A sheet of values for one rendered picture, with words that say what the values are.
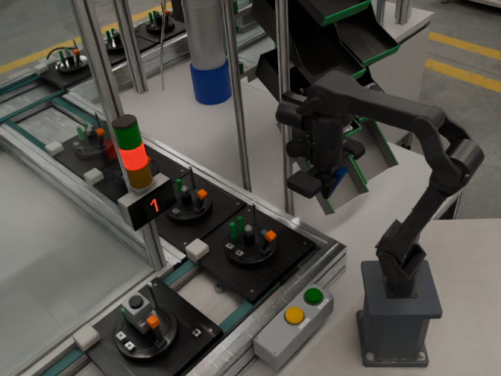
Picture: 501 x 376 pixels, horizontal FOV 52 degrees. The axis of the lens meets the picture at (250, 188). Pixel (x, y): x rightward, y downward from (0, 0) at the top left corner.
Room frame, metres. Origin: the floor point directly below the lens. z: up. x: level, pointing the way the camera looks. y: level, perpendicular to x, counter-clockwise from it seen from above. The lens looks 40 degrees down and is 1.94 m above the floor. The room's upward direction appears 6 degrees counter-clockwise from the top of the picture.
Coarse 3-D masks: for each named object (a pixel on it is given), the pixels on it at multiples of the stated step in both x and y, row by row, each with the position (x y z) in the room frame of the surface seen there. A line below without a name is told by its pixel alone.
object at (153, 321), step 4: (148, 316) 0.66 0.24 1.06; (152, 316) 0.64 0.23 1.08; (148, 320) 0.64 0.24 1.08; (152, 320) 0.64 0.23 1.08; (156, 320) 0.63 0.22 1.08; (148, 324) 0.63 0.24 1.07; (152, 324) 0.63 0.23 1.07; (156, 324) 0.63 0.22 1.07; (152, 328) 0.63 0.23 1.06; (156, 328) 0.63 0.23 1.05; (156, 332) 0.63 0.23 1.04; (160, 332) 0.64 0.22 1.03; (156, 336) 0.63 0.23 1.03; (160, 336) 0.63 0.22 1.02; (156, 340) 0.63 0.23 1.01; (160, 340) 0.63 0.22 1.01
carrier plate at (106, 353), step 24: (144, 288) 0.81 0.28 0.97; (168, 288) 0.80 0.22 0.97; (120, 312) 0.75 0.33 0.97; (192, 312) 0.72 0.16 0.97; (192, 336) 0.66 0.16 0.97; (216, 336) 0.65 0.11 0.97; (96, 360) 0.62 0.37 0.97; (120, 360) 0.62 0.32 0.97; (168, 360) 0.60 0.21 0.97; (192, 360) 0.61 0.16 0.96
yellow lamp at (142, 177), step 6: (144, 168) 0.85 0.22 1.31; (132, 174) 0.84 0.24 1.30; (138, 174) 0.84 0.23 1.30; (144, 174) 0.84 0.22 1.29; (150, 174) 0.86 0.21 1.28; (132, 180) 0.84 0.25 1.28; (138, 180) 0.84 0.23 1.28; (144, 180) 0.84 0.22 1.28; (150, 180) 0.85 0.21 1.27; (132, 186) 0.84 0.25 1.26; (138, 186) 0.84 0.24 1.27; (144, 186) 0.84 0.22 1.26
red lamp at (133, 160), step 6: (120, 150) 0.85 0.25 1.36; (132, 150) 0.84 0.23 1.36; (138, 150) 0.85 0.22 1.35; (144, 150) 0.86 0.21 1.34; (126, 156) 0.84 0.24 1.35; (132, 156) 0.84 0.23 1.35; (138, 156) 0.84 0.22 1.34; (144, 156) 0.85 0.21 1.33; (126, 162) 0.84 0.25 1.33; (132, 162) 0.84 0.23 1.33; (138, 162) 0.84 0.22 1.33; (144, 162) 0.85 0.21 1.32; (126, 168) 0.85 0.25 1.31; (132, 168) 0.84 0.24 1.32; (138, 168) 0.84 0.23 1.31
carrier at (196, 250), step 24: (240, 216) 0.95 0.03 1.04; (264, 216) 1.02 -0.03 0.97; (216, 240) 0.95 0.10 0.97; (240, 240) 0.92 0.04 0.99; (264, 240) 0.91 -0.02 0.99; (288, 240) 0.92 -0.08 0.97; (216, 264) 0.86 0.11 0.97; (240, 264) 0.84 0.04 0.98; (264, 264) 0.85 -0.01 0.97; (288, 264) 0.84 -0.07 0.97; (240, 288) 0.78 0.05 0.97; (264, 288) 0.77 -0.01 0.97
